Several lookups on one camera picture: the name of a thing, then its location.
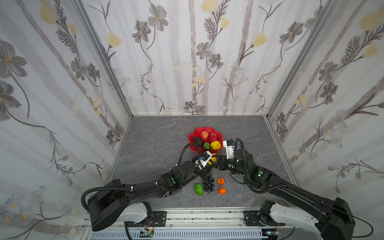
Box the yellow fake pear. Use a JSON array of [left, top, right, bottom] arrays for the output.
[[209, 157, 217, 165]]

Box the green fake lime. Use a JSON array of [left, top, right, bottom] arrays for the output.
[[194, 184, 204, 196]]

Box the yellow fake lemon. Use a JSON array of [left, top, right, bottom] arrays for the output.
[[210, 141, 222, 151]]

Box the dark purple fake mangosteen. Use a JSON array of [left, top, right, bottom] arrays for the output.
[[202, 142, 211, 151]]

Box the dark fake avocado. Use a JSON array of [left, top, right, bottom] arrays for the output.
[[193, 136, 205, 148]]

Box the red crinkled fake fruit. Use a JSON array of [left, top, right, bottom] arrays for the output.
[[200, 130, 210, 142]]

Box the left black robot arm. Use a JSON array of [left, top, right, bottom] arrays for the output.
[[81, 158, 215, 232]]

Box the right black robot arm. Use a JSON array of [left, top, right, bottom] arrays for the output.
[[214, 156, 356, 240]]

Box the black fake grape bunch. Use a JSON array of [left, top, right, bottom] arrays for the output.
[[203, 176, 215, 193]]

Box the orange fake tangerine upper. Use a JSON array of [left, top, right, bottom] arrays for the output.
[[217, 178, 225, 186]]

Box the orange fake tangerine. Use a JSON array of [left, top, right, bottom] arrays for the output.
[[218, 188, 227, 195], [217, 178, 225, 186]]

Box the orange fake tangerine lower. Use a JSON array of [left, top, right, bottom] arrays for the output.
[[218, 188, 227, 195]]

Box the red flower-shaped fruit bowl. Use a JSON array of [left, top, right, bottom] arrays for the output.
[[188, 127, 223, 155]]

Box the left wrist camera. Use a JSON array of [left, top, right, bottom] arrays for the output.
[[195, 151, 213, 170]]

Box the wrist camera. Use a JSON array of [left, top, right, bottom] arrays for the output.
[[223, 140, 235, 159], [195, 151, 213, 170]]

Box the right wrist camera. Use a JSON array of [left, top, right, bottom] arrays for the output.
[[223, 140, 235, 159]]

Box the aluminium mounting rail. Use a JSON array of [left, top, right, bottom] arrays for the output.
[[80, 206, 328, 232]]

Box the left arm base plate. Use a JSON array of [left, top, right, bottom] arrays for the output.
[[148, 211, 167, 228]]

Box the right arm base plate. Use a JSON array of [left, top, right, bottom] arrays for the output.
[[243, 211, 286, 227]]

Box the white perforated cable duct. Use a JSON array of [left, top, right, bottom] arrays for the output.
[[89, 229, 265, 240]]

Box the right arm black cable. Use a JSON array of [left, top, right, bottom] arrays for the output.
[[332, 206, 374, 239]]

